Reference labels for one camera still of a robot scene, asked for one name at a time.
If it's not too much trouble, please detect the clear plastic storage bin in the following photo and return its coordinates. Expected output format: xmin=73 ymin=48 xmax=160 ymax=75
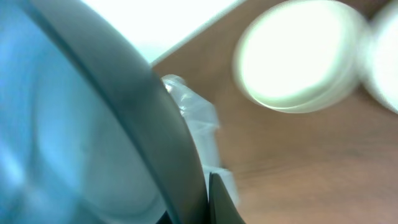
xmin=162 ymin=75 xmax=239 ymax=205

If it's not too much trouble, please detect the beige bowl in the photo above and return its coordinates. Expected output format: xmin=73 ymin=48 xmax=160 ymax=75
xmin=233 ymin=1 xmax=369 ymax=113
xmin=362 ymin=1 xmax=397 ymax=113

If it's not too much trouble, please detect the blue plate bowl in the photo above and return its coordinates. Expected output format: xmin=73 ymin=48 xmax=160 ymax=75
xmin=1 ymin=1 xmax=210 ymax=223

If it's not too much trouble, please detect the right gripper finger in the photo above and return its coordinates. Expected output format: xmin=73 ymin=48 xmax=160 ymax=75
xmin=209 ymin=173 xmax=245 ymax=224

